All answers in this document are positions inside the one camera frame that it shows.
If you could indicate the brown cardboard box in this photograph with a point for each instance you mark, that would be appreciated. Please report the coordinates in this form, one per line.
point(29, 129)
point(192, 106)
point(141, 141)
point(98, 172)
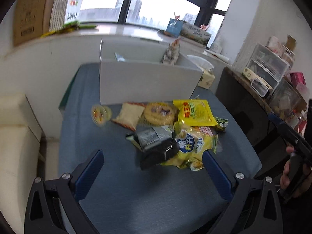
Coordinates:
point(31, 20)

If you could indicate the pink box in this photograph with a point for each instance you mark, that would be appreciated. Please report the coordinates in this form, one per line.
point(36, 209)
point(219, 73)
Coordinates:
point(297, 78)

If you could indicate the sandwich bread packet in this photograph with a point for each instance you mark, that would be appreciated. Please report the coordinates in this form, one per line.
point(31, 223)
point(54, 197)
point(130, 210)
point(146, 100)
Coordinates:
point(129, 115)

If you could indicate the beige tissue pack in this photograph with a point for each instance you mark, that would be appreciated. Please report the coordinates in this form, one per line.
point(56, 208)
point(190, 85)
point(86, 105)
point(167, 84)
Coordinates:
point(207, 68)

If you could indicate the yellow red pouch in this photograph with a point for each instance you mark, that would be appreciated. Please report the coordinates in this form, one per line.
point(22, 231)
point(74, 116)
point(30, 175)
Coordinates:
point(195, 112)

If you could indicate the black snack packet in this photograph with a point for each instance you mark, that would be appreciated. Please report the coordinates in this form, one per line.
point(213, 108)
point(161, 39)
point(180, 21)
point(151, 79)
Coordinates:
point(157, 145)

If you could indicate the clear plastic storage bin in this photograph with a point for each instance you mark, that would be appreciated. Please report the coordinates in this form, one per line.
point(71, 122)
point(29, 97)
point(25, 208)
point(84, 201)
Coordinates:
point(284, 100)

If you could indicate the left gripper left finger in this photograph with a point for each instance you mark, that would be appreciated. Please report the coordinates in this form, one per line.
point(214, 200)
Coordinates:
point(43, 214)

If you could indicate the blue gift bag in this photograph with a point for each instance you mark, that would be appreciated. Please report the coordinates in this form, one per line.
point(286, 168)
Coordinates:
point(174, 26)

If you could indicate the white SANFU shopping bag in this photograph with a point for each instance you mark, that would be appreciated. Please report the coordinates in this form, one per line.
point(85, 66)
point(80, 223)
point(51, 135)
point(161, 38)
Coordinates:
point(64, 12)

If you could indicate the cream sofa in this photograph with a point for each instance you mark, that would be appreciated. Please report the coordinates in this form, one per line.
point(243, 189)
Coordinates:
point(20, 144)

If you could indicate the person's right hand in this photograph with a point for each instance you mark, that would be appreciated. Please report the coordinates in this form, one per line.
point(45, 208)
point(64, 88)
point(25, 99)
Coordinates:
point(285, 181)

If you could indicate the round rice cracker packet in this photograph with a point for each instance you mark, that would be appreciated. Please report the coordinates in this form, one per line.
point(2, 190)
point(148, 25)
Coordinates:
point(158, 114)

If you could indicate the green seaweed snack packet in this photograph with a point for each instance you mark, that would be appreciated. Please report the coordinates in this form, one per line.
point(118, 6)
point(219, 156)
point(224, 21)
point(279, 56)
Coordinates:
point(119, 58)

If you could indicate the yellow jelly cup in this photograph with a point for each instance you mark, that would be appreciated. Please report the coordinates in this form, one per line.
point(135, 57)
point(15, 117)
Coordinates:
point(101, 114)

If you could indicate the small green candy packet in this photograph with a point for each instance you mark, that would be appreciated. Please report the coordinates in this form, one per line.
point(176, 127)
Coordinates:
point(221, 124)

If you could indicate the landscape printed gift box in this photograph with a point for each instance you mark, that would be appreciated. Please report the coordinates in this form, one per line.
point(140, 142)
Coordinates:
point(194, 33)

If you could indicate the white cardboard storage box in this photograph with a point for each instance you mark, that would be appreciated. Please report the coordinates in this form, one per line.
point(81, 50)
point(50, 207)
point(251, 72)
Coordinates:
point(143, 77)

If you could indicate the clear plastic drawer unit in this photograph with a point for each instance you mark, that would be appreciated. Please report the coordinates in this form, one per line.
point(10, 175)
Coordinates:
point(267, 65)

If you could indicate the dark side table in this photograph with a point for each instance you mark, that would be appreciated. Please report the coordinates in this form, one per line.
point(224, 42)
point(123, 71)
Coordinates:
point(251, 112)

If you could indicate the orange biscuit box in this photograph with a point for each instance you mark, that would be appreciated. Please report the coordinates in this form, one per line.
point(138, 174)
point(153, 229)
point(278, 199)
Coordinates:
point(206, 130)

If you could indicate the green yellow flat packets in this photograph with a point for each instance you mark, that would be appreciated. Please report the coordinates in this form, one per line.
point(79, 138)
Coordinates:
point(70, 27)

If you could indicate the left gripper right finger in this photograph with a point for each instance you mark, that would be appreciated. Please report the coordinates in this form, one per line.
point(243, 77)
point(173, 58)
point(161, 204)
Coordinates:
point(253, 205)

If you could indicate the yellow chip bag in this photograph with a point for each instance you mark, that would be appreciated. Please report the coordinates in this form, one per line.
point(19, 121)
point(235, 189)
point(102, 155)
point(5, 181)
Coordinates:
point(191, 143)

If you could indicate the white glasses case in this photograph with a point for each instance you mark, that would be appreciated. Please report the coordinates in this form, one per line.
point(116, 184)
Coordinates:
point(261, 87)

